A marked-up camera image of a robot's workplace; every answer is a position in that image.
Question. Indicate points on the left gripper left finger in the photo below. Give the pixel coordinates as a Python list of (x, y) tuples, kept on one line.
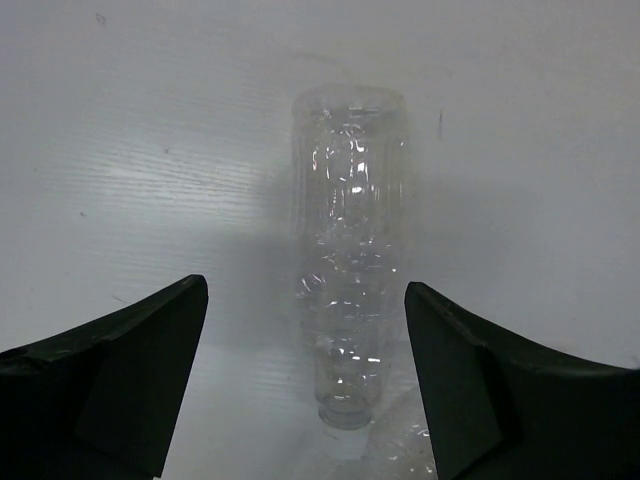
[(101, 400)]

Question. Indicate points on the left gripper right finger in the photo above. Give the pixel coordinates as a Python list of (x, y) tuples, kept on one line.
[(500, 406)]

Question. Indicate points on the clear bottle white cap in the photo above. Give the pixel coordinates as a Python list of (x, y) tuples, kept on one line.
[(399, 445)]

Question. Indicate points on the clear bottle blue cap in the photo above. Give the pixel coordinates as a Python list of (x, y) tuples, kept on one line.
[(352, 164)]

